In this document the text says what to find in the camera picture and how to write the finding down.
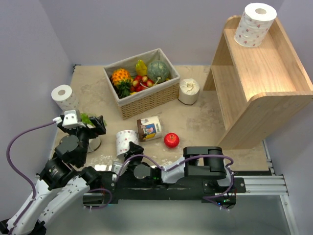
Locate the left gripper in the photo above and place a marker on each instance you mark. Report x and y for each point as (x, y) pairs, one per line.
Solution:
(99, 129)

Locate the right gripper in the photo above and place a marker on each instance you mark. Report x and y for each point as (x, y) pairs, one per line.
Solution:
(133, 149)

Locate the floral roll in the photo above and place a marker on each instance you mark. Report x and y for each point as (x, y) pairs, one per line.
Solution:
(123, 139)
(254, 24)
(65, 98)

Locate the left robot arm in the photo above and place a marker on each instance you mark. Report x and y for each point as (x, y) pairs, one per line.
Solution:
(63, 177)

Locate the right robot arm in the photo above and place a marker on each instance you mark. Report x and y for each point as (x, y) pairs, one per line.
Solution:
(197, 162)

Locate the wooden two-tier shelf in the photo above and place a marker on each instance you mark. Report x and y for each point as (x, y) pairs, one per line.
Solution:
(259, 89)

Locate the green grape bunch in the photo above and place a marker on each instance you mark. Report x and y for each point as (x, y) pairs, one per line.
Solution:
(85, 119)

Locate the red apple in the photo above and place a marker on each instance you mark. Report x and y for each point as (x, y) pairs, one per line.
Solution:
(171, 140)

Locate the orange pineapple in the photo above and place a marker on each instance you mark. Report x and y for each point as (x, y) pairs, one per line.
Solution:
(122, 81)

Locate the red lychee cluster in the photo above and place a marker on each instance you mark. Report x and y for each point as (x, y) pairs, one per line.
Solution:
(140, 83)

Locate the wicker basket with liner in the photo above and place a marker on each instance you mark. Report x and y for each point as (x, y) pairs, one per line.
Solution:
(150, 97)

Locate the yellow banana bunch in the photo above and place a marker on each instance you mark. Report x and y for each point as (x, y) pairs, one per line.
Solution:
(141, 68)

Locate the green netted melon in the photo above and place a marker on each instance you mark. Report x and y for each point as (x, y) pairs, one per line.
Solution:
(158, 71)

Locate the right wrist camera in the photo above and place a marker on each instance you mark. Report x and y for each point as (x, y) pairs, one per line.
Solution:
(116, 169)

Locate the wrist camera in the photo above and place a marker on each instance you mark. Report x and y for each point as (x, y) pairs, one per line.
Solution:
(116, 169)
(71, 119)

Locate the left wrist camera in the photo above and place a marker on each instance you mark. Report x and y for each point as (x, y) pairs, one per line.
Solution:
(71, 119)

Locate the black base frame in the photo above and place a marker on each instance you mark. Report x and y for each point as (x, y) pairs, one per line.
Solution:
(186, 189)

